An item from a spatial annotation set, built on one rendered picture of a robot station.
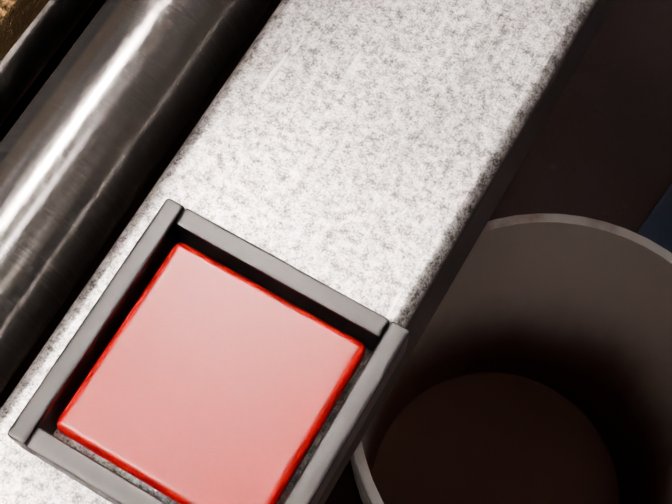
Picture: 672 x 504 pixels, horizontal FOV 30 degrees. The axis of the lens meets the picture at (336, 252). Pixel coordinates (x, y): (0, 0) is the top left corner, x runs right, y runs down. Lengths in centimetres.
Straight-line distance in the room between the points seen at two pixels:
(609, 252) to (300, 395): 68
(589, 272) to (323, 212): 69
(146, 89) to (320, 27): 6
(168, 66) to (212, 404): 11
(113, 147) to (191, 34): 4
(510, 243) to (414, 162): 62
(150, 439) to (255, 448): 3
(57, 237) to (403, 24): 12
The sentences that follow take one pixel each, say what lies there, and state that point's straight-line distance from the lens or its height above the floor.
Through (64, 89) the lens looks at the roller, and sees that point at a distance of 38.
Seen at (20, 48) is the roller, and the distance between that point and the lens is 40.
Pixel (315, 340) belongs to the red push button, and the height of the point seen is 93.
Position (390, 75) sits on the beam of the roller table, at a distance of 38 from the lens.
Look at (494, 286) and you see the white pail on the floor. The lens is 107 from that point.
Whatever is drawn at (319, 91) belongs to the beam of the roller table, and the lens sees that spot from 37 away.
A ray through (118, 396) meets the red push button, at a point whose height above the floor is 93.
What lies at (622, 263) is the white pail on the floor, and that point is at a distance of 100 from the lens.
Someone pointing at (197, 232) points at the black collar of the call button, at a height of 93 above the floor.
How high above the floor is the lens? 125
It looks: 70 degrees down
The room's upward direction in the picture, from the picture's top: 1 degrees clockwise
